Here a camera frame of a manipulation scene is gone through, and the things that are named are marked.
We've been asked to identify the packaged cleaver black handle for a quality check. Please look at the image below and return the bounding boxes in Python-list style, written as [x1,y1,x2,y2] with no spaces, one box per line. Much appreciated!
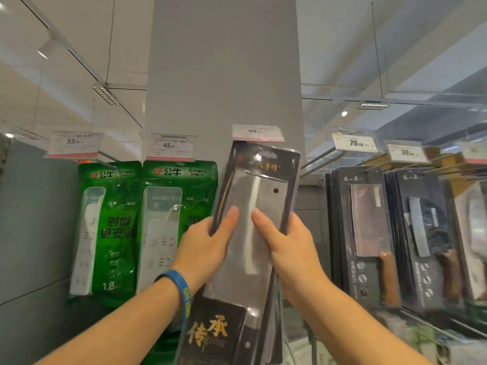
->
[177,141,301,365]

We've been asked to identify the white track spot light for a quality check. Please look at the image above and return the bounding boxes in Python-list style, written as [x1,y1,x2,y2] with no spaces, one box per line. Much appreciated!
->
[37,40,60,59]

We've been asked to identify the person's right forearm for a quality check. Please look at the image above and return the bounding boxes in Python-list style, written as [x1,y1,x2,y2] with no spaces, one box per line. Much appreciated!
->
[291,279,433,365]

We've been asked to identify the person's left hand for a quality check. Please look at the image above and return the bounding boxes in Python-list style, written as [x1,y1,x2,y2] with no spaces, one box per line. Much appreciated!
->
[171,206,240,297]

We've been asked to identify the packaged cleaver wooden handle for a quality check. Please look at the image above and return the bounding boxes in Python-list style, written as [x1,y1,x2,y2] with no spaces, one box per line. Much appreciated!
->
[325,167,400,307]

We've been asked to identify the blue wristband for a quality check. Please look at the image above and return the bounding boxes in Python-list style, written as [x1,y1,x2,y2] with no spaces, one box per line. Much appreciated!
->
[154,269,191,327]

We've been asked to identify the grey metal display shelf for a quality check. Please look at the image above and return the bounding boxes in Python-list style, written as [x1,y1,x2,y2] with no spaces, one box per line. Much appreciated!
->
[0,132,487,365]

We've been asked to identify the packaged round black knife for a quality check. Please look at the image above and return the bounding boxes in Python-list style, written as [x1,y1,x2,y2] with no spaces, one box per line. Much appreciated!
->
[386,169,461,310]

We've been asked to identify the white flip price tag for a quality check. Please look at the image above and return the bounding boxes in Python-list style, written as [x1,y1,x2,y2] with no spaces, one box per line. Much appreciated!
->
[232,124,285,143]

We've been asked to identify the brown cardboard box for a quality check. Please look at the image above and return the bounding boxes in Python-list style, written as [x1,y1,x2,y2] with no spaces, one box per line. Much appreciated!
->
[357,146,465,168]

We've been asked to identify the person's left forearm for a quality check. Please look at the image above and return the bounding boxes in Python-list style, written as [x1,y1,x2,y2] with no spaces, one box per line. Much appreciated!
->
[36,279,191,365]

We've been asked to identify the person's right hand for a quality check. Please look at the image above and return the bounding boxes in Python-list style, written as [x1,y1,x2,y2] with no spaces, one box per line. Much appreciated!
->
[251,208,330,305]

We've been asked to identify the green packaged power strips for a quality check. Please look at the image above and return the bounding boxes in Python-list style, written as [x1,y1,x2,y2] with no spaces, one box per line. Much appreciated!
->
[136,160,218,297]
[69,161,142,305]

